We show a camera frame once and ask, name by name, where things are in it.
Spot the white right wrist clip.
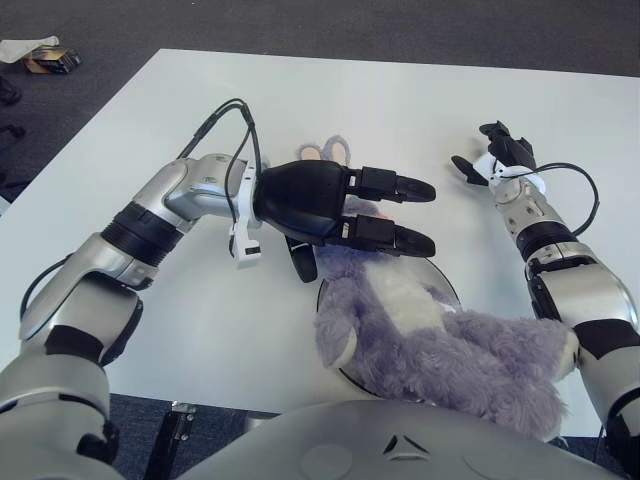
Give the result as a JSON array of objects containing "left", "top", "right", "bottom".
[{"left": 472, "top": 152, "right": 547, "bottom": 194}]

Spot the black table frame bracket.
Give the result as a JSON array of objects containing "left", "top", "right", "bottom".
[{"left": 149, "top": 400, "right": 197, "bottom": 480}]

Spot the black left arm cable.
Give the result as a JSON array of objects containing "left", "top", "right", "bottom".
[{"left": 18, "top": 98, "right": 264, "bottom": 331}]

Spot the purple plush bunny doll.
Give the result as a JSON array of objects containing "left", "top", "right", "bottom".
[{"left": 298, "top": 134, "right": 581, "bottom": 444}]

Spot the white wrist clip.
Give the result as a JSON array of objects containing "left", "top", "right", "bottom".
[
  {"left": 228, "top": 158, "right": 266, "bottom": 270},
  {"left": 472, "top": 152, "right": 547, "bottom": 194}
]

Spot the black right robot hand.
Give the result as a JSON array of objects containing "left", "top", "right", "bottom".
[{"left": 450, "top": 119, "right": 537, "bottom": 185}]

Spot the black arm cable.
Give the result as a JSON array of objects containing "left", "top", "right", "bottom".
[
  {"left": 18, "top": 98, "right": 264, "bottom": 331},
  {"left": 499, "top": 160, "right": 600, "bottom": 236}
]

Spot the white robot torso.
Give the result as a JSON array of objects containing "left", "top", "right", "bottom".
[{"left": 184, "top": 398, "right": 636, "bottom": 480}]

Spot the black cardboard box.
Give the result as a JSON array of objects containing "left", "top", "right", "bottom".
[{"left": 24, "top": 44, "right": 84, "bottom": 75}]

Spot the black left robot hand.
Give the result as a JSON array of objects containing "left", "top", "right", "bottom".
[{"left": 252, "top": 160, "right": 439, "bottom": 285}]

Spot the white plate with black rim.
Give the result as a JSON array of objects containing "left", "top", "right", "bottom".
[{"left": 315, "top": 249, "right": 461, "bottom": 404}]

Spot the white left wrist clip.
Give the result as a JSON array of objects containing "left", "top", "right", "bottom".
[{"left": 228, "top": 158, "right": 266, "bottom": 270}]

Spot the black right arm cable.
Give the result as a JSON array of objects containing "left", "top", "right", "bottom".
[{"left": 499, "top": 160, "right": 600, "bottom": 236}]

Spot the black office chair base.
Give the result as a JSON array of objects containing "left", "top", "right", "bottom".
[{"left": 0, "top": 74, "right": 26, "bottom": 189}]

